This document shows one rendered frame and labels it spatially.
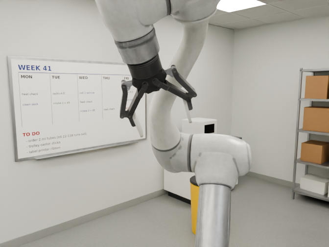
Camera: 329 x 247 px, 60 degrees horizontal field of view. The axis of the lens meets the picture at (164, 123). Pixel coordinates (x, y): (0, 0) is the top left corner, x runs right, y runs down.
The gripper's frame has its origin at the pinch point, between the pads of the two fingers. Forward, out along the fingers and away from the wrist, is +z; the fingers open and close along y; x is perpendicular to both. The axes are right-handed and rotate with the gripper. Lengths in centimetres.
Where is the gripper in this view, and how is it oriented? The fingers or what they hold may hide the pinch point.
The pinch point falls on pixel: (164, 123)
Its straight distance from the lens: 76.7
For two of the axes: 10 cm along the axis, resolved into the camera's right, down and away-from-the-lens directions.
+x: 1.3, 6.0, -7.9
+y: -9.6, 2.8, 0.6
